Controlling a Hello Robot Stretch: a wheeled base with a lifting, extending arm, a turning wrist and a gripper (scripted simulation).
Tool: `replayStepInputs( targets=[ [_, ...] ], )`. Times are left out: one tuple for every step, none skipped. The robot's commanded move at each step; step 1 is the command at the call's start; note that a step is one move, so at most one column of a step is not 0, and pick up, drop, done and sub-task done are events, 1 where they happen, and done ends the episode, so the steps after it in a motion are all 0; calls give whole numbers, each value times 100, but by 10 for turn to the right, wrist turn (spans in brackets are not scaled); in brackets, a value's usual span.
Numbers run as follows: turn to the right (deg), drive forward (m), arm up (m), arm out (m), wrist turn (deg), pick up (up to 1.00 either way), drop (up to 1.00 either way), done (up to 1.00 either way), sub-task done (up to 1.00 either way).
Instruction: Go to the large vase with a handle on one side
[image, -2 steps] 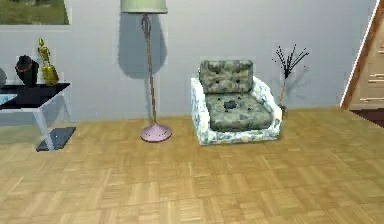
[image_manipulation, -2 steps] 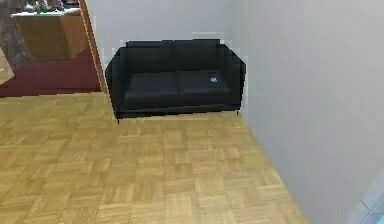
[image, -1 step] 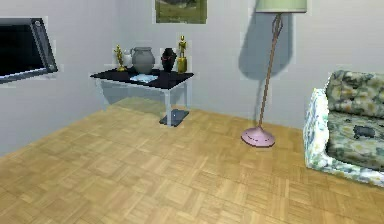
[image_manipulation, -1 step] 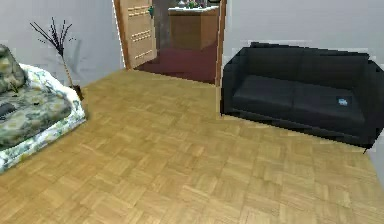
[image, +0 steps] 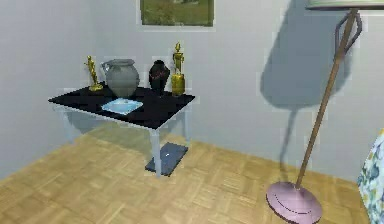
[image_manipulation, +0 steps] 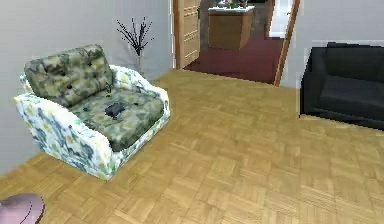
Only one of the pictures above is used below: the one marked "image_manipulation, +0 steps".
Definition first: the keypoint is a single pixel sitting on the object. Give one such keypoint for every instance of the brown cabinet with white top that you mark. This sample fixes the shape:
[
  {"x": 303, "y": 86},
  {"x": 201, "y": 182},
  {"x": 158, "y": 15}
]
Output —
[{"x": 230, "y": 28}]

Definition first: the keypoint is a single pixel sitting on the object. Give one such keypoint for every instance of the white room door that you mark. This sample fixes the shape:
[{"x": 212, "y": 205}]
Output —
[{"x": 281, "y": 16}]

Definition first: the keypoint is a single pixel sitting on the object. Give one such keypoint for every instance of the green house plant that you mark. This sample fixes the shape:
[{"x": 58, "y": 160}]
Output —
[{"x": 233, "y": 4}]

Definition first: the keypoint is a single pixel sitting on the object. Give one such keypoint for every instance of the glass vase with black twigs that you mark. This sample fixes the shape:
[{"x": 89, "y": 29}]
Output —
[{"x": 137, "y": 40}]

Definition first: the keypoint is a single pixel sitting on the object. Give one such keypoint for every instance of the green floral armchair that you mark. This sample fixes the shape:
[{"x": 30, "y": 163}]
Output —
[{"x": 100, "y": 113}]

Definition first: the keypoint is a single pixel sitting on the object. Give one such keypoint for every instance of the brown wooden room door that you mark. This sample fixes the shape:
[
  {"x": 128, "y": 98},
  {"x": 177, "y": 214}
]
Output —
[{"x": 190, "y": 30}]

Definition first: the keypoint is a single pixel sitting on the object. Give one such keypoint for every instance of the black sofa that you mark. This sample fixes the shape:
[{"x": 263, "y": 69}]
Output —
[{"x": 346, "y": 90}]

